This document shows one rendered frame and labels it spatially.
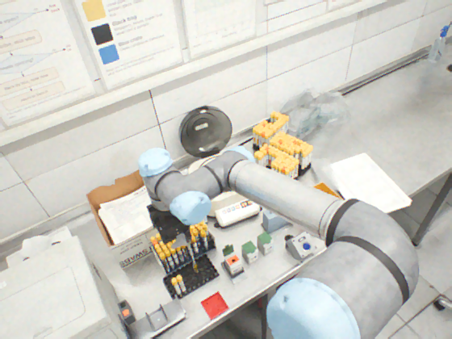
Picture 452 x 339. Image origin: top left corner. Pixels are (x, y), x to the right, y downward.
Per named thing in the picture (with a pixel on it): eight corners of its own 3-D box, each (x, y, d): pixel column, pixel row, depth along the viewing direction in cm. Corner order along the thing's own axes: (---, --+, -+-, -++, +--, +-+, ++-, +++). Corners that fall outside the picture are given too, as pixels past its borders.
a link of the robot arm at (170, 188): (224, 182, 70) (193, 156, 76) (179, 212, 66) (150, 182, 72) (227, 207, 76) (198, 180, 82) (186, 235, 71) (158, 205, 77)
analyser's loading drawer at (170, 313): (126, 355, 98) (120, 349, 95) (118, 335, 102) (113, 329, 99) (188, 316, 105) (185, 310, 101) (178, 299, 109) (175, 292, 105)
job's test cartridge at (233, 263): (232, 277, 113) (231, 268, 109) (225, 266, 116) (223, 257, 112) (242, 271, 115) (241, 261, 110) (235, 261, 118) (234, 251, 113)
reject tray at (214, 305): (211, 320, 105) (211, 320, 105) (200, 303, 110) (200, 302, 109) (229, 308, 108) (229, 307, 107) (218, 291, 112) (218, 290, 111)
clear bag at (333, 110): (313, 129, 164) (316, 105, 154) (304, 108, 176) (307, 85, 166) (354, 123, 165) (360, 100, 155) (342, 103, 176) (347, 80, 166)
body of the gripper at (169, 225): (153, 228, 95) (142, 200, 87) (181, 213, 98) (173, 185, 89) (165, 247, 91) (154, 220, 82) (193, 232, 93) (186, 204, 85)
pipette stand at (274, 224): (270, 238, 124) (270, 222, 117) (260, 224, 129) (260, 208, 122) (293, 227, 127) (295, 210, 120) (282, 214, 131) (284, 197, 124)
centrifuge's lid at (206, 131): (175, 117, 124) (169, 108, 130) (188, 170, 140) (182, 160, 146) (229, 100, 129) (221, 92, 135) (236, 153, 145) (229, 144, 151)
